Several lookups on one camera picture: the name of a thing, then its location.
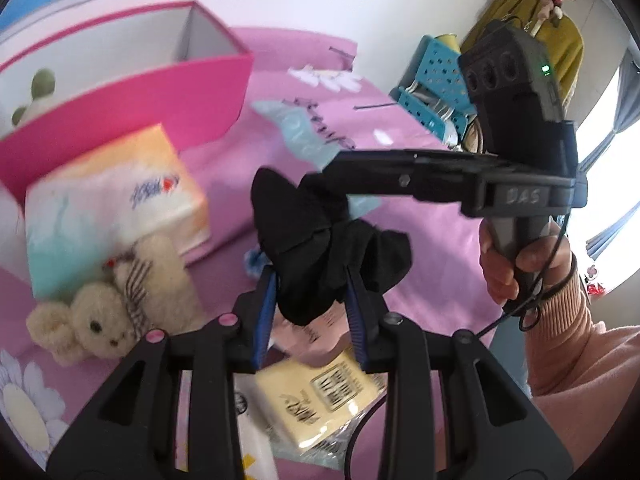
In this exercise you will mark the person's right forearm pink sleeve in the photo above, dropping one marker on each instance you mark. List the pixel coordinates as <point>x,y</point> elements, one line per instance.
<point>590,360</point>

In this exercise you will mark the black scrunchie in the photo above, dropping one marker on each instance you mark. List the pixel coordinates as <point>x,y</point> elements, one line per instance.
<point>310,260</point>

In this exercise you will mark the pink storage box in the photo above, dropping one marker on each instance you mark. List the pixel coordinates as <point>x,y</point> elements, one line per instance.
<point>150,105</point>

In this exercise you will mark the blue plastic basket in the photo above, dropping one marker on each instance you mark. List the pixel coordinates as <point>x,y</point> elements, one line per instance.
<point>440,70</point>

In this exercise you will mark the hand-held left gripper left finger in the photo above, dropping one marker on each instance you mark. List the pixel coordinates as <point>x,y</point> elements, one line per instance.
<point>265,320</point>

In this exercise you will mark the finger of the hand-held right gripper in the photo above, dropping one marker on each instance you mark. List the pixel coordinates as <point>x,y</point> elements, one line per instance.
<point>390,175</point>

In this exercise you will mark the beige teddy bear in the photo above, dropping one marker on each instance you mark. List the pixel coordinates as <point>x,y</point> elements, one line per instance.
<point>95,320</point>

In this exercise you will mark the yellow tissue packet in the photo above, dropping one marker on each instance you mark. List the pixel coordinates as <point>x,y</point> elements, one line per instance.
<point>300,405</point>

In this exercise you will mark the yellow green roll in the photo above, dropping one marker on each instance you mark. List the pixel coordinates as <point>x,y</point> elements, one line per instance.
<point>446,42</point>

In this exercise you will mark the orange white tissue pack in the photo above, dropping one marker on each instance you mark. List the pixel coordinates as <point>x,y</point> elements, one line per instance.
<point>110,200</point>

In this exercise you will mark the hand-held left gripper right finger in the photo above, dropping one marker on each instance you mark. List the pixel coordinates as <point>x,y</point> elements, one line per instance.
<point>356,320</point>

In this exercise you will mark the person's right hand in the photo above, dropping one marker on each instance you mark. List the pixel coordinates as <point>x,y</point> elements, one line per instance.
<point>545,260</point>

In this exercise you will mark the mustard yellow jacket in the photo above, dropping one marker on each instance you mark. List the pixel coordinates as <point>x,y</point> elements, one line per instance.
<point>505,7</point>

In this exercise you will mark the grey blue curtain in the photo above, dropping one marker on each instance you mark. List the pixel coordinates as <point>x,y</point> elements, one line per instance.
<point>627,100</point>

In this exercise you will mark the small red white figurine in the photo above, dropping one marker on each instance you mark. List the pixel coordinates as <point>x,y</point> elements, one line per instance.
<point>595,282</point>

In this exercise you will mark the green frog plush toy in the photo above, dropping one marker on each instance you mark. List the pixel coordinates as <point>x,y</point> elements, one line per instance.
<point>42,82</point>

